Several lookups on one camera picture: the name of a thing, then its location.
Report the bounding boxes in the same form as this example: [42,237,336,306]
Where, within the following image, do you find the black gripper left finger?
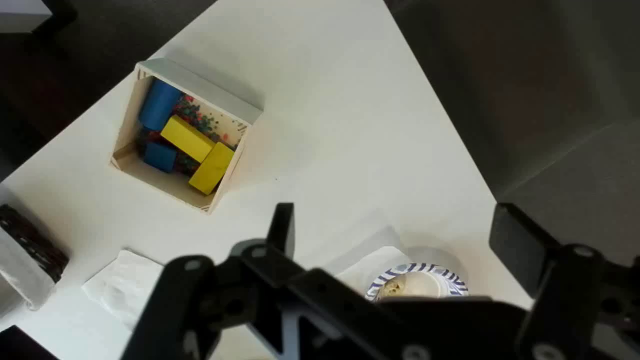
[121,201,375,360]

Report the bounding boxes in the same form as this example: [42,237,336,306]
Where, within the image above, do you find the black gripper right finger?
[488,201,640,360]

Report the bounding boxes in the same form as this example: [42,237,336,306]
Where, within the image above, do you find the blue patterned paper plate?
[364,259,470,303]

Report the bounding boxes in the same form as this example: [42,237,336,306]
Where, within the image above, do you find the white paper napkin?
[80,245,167,332]

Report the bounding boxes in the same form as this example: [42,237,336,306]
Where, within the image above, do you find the yellow rectangular wooden block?
[158,114,216,163]
[185,140,236,195]

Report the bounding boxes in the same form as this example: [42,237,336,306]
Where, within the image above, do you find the blue wooden block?
[140,140,178,176]

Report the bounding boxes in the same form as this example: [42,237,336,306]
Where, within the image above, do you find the dark wicker basket white liner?
[0,201,69,316]

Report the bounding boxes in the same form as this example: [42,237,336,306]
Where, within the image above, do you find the beige food piece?
[381,278,408,297]

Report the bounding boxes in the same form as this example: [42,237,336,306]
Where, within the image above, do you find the blue wooden cylinder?
[138,77,185,134]

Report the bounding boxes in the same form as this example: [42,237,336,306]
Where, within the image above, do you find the pale wooden box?
[110,58,266,215]

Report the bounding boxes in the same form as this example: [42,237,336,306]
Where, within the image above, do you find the white cabinet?
[0,0,53,35]

